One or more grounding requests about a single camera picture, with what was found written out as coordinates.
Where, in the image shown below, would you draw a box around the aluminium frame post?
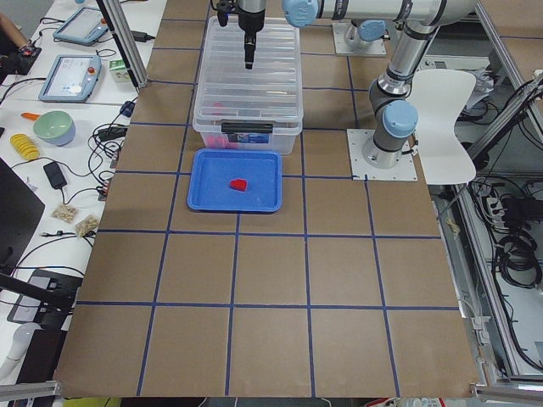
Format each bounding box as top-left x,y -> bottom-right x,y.
96,0 -> 148,89

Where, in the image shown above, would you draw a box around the green white carton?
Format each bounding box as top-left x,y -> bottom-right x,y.
108,59 -> 132,83

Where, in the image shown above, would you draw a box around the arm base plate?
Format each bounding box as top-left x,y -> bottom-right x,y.
346,129 -> 417,181
333,20 -> 387,58

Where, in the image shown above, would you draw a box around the teach pendant tablet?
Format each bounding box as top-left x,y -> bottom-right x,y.
38,54 -> 102,103
53,7 -> 109,46

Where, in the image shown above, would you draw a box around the clear plastic box lid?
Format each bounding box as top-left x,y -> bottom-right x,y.
193,16 -> 304,127

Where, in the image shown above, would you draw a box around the black power adapter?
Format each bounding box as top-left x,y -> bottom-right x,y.
43,161 -> 67,190

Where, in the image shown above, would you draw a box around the white chair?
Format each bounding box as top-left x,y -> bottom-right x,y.
407,69 -> 476,185

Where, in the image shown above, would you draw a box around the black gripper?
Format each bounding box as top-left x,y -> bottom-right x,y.
210,0 -> 266,70

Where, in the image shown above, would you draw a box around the clear plastic storage box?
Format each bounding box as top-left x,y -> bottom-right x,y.
193,122 -> 302,155

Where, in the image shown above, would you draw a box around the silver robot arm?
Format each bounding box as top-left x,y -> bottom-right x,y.
282,0 -> 476,169

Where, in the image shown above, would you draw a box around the yellow ridged toy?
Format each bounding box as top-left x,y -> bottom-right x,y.
9,133 -> 40,161

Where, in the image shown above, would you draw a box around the green bowl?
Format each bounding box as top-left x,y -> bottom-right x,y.
33,110 -> 76,147

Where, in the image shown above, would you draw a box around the blue plastic tray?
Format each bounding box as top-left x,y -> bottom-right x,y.
187,148 -> 283,213

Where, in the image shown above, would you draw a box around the black box latch handle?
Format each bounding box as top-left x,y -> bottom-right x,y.
221,122 -> 273,134

